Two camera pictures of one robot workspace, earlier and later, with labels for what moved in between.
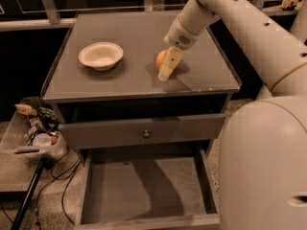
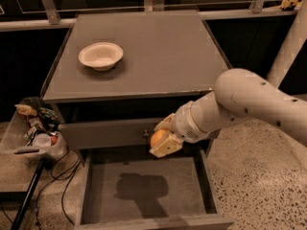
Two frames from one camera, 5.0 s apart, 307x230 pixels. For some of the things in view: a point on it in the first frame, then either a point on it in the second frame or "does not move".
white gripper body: [177, 35] → [184, 123]
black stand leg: [29, 195] does not move
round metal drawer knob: [146, 134] does not move
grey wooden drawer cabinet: [103, 80] does not move
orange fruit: [159, 58] → [157, 135]
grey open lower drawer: [148, 189] does not move
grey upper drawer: [129, 132] does not move
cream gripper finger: [170, 61] → [172, 143]
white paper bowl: [101, 56] does not move
